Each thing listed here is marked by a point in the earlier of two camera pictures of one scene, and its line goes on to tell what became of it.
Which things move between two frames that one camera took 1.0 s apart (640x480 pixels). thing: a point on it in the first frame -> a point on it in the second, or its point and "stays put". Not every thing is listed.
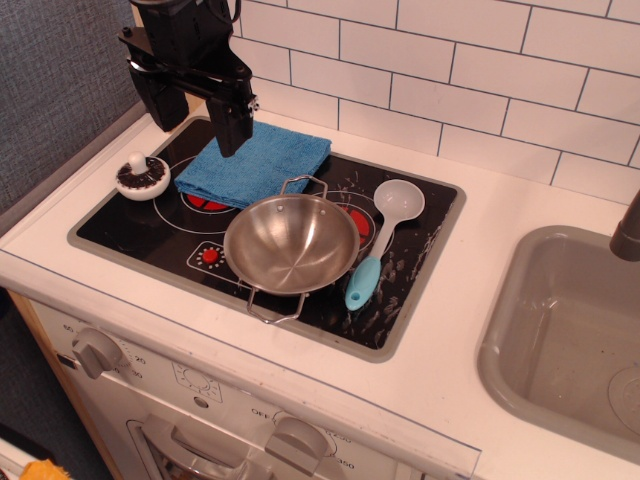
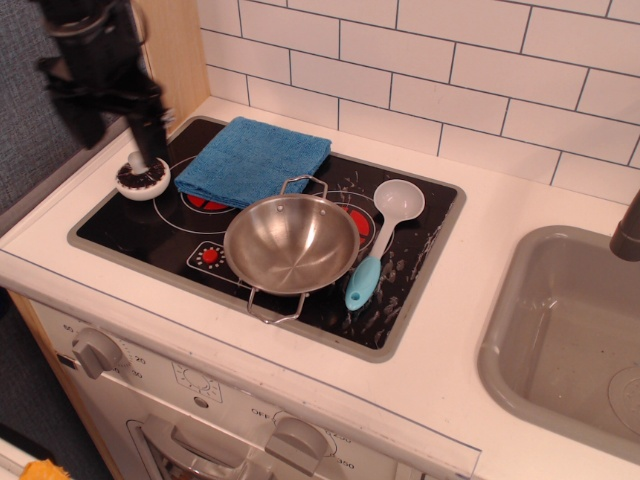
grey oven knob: (298, 444) stays put
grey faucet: (625, 240) stays put
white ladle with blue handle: (395, 201) stays put
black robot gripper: (188, 44) -> (99, 74)
